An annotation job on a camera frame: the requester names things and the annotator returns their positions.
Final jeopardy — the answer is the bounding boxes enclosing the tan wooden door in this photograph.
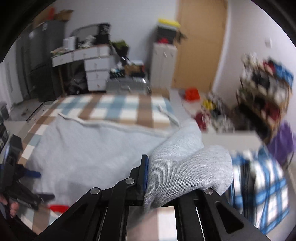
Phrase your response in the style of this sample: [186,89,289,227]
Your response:
[173,1,228,93]

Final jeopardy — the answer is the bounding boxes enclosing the silver aluminium suitcase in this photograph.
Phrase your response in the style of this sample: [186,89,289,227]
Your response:
[106,77,151,94]

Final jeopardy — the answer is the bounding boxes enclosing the green plant bouquet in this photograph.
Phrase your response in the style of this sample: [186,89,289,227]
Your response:
[111,40,130,57]

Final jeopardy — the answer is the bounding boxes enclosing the grey VLONE hoodie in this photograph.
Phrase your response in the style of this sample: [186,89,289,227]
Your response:
[26,114,233,211]

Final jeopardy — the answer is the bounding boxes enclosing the red sneakers on floor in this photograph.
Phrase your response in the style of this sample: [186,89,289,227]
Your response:
[194,111,210,132]

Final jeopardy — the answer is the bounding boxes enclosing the white desk with drawers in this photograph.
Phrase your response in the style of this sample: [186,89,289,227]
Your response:
[52,44,114,92]

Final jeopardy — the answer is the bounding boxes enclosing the black refrigerator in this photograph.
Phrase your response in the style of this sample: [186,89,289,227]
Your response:
[16,20,65,102]

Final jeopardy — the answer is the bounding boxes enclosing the yellow sneakers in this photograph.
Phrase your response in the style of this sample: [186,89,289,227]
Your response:
[202,99,216,111]

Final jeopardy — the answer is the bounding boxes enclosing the purple bag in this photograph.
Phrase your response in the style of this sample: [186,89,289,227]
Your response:
[267,121,295,167]

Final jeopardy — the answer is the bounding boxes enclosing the person left hand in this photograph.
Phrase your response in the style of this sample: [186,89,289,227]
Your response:
[0,194,20,217]

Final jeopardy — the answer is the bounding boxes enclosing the wooden shoe rack with shoes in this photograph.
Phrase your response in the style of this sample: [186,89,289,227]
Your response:
[236,53,294,143]

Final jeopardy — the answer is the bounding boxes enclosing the checkered bed blanket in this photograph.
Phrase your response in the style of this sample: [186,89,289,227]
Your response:
[17,92,176,235]

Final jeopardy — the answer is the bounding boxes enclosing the wall light switch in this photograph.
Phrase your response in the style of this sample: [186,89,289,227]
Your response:
[265,38,273,49]

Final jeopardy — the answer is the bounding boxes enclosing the cardboard box on fridge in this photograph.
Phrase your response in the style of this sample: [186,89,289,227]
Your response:
[54,9,74,22]

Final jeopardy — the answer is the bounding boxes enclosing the stacked shoe boxes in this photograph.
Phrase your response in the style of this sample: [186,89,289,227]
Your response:
[156,18,181,45]

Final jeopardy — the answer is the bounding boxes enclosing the blue white plaid cloth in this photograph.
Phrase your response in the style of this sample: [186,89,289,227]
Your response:
[227,146,289,235]

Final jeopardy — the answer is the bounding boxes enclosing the orange plastic bag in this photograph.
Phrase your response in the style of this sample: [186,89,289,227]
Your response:
[184,88,200,101]

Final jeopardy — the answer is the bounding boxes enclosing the white electric kettle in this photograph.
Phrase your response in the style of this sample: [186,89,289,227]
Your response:
[63,36,77,51]

